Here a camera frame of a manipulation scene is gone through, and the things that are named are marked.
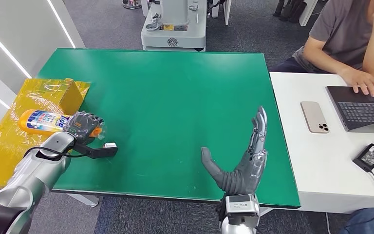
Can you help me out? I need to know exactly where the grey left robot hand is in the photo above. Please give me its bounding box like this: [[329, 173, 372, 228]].
[[62, 111, 105, 144]]

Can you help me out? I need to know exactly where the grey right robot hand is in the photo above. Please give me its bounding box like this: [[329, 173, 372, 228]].
[[201, 106, 268, 196]]

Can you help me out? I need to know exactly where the orange detergent bottle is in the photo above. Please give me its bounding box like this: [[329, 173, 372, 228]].
[[18, 109, 108, 140]]

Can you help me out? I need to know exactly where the white table leg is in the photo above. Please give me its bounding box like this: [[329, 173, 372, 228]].
[[66, 193, 99, 207]]

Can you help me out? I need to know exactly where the yellow taped cardboard box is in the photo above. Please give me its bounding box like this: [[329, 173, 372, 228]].
[[0, 78, 92, 190]]

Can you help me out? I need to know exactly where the beige smartphone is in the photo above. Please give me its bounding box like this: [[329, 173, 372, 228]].
[[300, 101, 330, 135]]

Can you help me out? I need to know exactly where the black power adapter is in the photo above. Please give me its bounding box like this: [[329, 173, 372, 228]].
[[352, 143, 374, 173]]

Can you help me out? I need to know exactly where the chrome chair base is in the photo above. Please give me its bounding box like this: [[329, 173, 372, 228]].
[[122, 0, 143, 10]]

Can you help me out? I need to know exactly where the person's leg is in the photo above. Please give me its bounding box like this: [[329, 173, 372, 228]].
[[339, 207, 374, 234]]

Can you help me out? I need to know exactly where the dark grey laptop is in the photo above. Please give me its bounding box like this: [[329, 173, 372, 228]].
[[326, 86, 374, 135]]

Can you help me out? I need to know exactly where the person's right hand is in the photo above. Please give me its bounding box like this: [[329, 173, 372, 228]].
[[343, 69, 374, 97]]

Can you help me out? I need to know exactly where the person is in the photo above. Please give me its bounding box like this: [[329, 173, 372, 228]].
[[272, 0, 374, 97]]

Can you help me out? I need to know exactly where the white furniture leg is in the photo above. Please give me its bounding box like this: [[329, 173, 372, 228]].
[[299, 0, 320, 27]]

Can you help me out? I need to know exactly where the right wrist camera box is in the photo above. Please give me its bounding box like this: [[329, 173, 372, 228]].
[[224, 194, 260, 228]]

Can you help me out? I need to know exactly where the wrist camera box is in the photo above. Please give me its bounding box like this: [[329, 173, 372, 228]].
[[72, 141, 118, 159], [224, 194, 260, 228]]

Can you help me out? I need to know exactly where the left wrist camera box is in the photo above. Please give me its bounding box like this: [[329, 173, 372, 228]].
[[72, 141, 118, 159]]

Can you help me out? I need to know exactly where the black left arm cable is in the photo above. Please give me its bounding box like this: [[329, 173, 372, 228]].
[[22, 146, 88, 159]]

